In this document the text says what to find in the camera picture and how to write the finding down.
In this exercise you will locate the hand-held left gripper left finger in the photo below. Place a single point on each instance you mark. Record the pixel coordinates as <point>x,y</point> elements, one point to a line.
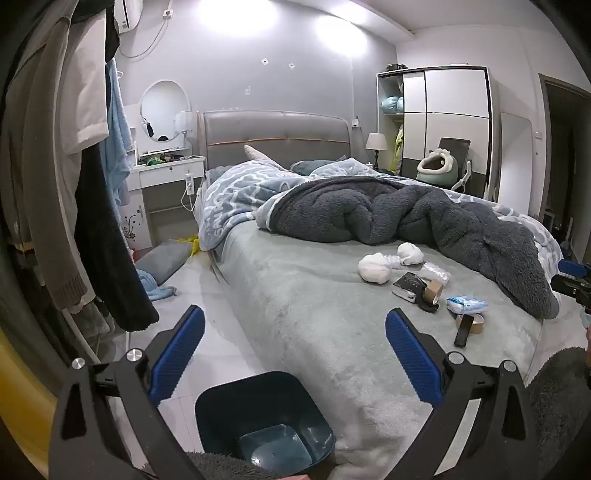
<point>178,355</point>

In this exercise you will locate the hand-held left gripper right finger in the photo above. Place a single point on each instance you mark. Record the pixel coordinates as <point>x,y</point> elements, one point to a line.
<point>413,360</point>

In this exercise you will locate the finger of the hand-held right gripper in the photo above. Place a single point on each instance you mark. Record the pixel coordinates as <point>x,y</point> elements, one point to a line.
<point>572,267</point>
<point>572,288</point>

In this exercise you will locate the black ribbed strip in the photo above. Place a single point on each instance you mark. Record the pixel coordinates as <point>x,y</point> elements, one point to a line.
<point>463,331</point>

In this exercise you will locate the dark teal trash bin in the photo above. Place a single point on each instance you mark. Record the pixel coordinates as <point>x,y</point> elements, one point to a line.
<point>221,406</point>

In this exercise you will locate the brown tape roll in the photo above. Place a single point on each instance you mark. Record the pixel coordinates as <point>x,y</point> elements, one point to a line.
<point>433,293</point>
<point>478,321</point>

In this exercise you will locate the shiny black box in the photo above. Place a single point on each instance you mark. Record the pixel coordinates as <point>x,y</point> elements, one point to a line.
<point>406,286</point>

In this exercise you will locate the blue white tissue packet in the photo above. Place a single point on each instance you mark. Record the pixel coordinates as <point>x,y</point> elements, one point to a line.
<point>466,303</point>

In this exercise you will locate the clear plastic bag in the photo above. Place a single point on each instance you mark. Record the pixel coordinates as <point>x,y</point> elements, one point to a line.
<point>436,271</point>

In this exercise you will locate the small white paper wad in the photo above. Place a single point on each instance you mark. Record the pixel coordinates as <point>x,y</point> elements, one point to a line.
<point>410,253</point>

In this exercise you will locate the grey floor cushion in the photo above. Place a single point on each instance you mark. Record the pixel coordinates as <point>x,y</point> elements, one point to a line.
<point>164,263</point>

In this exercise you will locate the white clothes rack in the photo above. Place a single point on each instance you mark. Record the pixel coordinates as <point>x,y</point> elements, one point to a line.
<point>85,337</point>

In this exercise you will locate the yellow crumpled cloth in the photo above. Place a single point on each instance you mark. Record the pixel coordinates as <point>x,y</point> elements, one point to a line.
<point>191,243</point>

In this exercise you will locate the black fleece garment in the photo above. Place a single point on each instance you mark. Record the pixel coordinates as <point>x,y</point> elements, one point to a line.
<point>111,258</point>

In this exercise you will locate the white board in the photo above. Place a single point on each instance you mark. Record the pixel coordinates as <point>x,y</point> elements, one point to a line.
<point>515,157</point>

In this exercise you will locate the bed with grey sheet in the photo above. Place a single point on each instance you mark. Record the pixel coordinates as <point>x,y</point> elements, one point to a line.
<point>300,300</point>

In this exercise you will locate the blue patterned duvet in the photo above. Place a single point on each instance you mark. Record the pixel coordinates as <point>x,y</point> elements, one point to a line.
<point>231,198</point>

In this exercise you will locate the green white cat bed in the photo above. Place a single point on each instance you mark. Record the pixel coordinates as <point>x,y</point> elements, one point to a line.
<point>436,173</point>

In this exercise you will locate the grey office chair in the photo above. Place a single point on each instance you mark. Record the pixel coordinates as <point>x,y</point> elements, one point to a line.
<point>455,147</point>

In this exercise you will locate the dark grey fleece blanket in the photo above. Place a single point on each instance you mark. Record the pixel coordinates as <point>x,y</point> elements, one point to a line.
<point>332,207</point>

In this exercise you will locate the white power strip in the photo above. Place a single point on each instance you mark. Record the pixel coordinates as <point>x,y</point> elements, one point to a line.
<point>188,182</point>

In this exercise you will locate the white dressing table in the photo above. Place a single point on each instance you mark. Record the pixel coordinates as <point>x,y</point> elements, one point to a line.
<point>161,174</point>

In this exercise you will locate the dressing table clutter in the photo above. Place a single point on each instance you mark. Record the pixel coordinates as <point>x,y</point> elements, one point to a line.
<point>154,160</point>

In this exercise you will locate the grey knit sweater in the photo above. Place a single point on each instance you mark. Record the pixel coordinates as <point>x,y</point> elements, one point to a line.
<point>46,207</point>

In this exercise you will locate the yellow-green garment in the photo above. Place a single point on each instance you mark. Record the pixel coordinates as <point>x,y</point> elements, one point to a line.
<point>398,147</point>

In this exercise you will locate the dark teal pillow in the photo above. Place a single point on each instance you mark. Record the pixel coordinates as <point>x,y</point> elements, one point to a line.
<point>309,167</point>

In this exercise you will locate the bedside lamp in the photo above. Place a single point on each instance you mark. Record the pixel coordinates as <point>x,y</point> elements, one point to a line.
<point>376,142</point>

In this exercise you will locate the light blue folded bedding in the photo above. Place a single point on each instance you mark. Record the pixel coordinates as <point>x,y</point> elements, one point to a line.
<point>392,104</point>

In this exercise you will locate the oval mirror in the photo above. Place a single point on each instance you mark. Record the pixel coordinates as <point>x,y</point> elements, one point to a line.
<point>165,106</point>

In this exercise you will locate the white shirt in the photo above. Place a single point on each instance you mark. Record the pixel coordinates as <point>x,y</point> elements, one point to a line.
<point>87,92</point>

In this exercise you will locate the black hanging garment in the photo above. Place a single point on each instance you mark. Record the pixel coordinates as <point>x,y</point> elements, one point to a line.
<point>111,32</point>

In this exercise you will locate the white air conditioner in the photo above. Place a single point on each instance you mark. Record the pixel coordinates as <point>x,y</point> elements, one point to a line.
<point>127,11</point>

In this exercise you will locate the brown door frame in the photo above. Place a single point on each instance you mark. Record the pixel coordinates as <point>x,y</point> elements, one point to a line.
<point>545,138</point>

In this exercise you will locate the white wardrobe with black frame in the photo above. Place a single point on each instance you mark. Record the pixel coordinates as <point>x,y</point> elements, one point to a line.
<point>455,101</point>

